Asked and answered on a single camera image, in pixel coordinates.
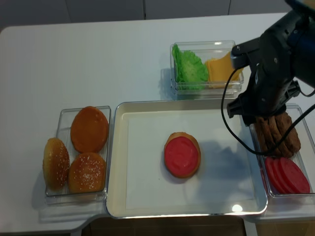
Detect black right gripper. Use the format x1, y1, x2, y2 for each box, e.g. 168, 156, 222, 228
226, 37, 299, 125

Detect brown meat patty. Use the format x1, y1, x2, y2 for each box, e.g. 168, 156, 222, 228
268, 116, 293, 158
254, 117, 276, 152
275, 112, 301, 154

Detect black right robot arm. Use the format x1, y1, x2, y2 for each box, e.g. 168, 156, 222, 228
226, 0, 315, 125

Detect clear lettuce cheese container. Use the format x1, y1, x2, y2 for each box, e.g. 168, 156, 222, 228
170, 40, 244, 97

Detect green lettuce leaf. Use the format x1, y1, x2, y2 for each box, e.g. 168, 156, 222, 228
172, 44, 209, 90

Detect yellow cheese slices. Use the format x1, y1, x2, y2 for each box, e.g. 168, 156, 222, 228
205, 52, 234, 89

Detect clear patty tomato container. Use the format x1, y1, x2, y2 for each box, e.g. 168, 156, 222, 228
257, 119, 315, 209

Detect red tomato slices stack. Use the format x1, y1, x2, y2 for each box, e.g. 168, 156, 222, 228
264, 157, 311, 194

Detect bottom bun on tray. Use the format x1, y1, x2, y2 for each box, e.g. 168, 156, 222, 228
164, 132, 202, 178

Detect red tomato slice on bun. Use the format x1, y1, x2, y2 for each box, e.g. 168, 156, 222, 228
164, 136, 200, 174

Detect white metal serving tray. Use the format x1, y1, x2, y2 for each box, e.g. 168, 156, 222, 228
106, 99, 268, 218

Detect plain bun bottom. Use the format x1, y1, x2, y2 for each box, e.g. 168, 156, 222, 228
70, 106, 109, 153

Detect sesame bun top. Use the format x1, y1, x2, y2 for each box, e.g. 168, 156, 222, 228
68, 152, 106, 194

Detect clear bun container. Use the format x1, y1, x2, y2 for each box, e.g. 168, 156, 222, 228
45, 106, 112, 204

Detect sesame bun standing upright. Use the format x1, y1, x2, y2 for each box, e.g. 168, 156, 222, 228
42, 138, 70, 192

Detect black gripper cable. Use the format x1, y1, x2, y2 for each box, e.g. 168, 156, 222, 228
220, 62, 315, 155

